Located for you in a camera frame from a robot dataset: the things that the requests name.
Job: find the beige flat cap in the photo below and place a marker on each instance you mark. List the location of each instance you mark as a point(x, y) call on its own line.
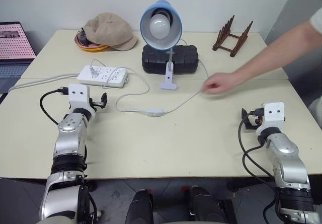
point(110, 30)

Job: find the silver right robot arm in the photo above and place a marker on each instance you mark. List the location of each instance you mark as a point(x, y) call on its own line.
point(286, 156)

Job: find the light shirt sleeve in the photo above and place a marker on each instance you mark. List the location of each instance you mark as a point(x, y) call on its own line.
point(317, 20)

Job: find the blue clip desk lamp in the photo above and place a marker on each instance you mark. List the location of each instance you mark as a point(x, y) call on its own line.
point(148, 24)

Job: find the black plastic case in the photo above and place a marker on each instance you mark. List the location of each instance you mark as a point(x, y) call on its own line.
point(184, 60)

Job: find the dark rounded shape, wide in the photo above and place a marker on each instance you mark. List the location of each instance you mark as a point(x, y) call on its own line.
point(206, 206)

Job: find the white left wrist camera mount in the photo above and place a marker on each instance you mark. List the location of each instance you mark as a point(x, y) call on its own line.
point(76, 96)

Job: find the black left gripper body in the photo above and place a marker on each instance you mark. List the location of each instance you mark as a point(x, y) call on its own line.
point(95, 103)

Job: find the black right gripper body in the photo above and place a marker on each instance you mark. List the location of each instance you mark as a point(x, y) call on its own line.
point(256, 118)

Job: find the dark rounded shape, narrow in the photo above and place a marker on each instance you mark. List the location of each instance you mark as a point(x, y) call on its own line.
point(139, 209)

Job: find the person's bare forearm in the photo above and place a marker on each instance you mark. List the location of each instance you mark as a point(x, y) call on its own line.
point(276, 55)

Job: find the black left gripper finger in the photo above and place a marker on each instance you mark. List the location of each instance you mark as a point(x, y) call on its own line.
point(104, 100)

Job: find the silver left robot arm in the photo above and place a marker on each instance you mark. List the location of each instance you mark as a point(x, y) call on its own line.
point(71, 143)

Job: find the white power strip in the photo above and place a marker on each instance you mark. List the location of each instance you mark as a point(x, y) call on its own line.
point(103, 76)

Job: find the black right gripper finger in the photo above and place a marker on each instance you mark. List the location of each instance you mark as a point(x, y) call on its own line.
point(245, 125)
point(244, 114)

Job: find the black object in bowl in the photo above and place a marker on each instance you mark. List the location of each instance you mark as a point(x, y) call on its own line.
point(83, 39)

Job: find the pink and yellow bowl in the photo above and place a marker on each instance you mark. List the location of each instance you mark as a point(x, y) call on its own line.
point(85, 47)

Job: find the brown wooden rack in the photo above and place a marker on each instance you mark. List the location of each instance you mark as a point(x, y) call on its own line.
point(232, 41)

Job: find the white light bulb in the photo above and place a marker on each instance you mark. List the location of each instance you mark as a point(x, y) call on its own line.
point(159, 26)

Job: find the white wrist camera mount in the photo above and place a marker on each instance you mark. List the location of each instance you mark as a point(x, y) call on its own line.
point(273, 115)
point(76, 96)

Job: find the person's beige clothing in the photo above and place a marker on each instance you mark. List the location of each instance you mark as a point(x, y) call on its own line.
point(317, 115)

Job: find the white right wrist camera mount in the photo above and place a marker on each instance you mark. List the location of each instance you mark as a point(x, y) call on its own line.
point(273, 115)

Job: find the open laptop with pink screen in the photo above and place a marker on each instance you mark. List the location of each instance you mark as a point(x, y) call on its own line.
point(13, 42)

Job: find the person's bare hand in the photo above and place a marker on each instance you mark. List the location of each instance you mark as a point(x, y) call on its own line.
point(221, 83)

